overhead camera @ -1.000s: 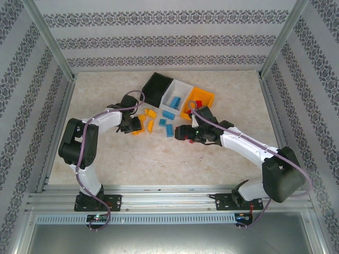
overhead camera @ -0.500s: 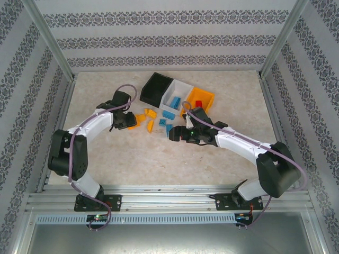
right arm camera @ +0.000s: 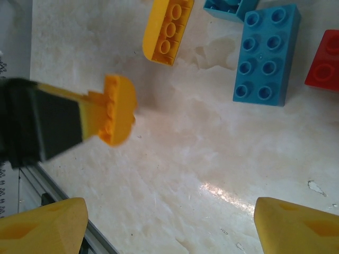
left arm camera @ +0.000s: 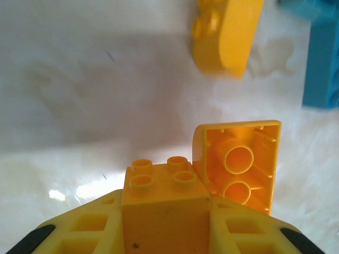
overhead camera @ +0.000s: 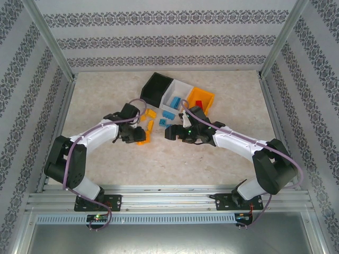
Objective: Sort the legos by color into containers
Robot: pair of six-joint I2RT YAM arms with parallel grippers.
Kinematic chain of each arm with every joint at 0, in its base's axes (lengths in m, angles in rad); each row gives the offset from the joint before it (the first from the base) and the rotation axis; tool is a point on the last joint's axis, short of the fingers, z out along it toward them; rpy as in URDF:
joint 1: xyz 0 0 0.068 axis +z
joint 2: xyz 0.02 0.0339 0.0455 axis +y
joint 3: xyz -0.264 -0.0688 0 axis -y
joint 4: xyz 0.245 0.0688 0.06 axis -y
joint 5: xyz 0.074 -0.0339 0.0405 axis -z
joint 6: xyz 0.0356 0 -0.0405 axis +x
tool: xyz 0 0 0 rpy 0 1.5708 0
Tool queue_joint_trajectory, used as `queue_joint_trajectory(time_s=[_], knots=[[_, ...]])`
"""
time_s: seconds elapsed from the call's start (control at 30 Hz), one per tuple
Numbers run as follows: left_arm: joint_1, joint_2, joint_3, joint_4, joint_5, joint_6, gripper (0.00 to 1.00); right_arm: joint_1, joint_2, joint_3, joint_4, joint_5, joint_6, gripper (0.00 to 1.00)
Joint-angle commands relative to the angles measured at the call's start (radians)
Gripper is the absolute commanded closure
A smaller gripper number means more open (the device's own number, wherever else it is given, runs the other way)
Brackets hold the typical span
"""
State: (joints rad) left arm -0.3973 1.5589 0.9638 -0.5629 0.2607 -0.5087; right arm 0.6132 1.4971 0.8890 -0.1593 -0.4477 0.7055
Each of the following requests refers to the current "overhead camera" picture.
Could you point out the yellow lego brick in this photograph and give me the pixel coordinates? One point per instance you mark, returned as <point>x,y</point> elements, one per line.
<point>147,137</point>
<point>143,118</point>
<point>151,113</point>

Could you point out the yellow sloped lego piece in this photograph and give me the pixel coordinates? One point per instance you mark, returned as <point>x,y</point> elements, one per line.
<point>150,126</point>

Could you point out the small blue lego brick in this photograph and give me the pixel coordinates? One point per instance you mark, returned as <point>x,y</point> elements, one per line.
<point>161,122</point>

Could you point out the red lego brick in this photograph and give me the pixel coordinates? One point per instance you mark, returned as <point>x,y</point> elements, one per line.
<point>199,103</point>

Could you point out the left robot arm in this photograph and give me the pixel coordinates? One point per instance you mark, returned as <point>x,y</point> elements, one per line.
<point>92,136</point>

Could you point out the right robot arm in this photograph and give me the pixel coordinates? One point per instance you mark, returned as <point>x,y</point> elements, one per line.
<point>238,143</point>

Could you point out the black plastic bin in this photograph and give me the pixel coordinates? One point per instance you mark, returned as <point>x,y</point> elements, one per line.
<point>155,90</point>

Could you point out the orange plastic bin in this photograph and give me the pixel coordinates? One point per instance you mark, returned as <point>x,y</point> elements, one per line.
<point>204,95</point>

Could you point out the white plastic bin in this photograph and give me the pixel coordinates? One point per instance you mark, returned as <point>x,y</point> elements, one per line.
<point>182,90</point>

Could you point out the grey metal sheet panel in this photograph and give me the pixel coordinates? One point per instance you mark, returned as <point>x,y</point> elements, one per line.
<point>169,240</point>

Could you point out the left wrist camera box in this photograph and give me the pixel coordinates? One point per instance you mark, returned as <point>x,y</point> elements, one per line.
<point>135,123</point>

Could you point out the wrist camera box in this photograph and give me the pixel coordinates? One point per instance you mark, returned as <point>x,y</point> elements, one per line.
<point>185,120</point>
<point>135,123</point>

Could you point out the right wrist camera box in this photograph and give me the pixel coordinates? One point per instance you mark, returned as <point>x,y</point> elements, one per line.
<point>185,120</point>

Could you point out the aluminium mounting rail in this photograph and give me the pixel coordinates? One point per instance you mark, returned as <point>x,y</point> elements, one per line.
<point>169,201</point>

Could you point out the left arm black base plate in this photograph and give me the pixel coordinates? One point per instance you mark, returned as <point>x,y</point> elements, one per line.
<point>115,202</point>

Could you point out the aluminium side rail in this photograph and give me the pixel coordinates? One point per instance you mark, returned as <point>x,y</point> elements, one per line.
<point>275,124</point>
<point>59,119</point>

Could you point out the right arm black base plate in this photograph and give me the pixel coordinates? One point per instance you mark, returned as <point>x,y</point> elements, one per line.
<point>223,202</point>

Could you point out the aluminium frame post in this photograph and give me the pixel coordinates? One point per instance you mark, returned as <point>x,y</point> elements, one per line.
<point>47,34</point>
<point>284,37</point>

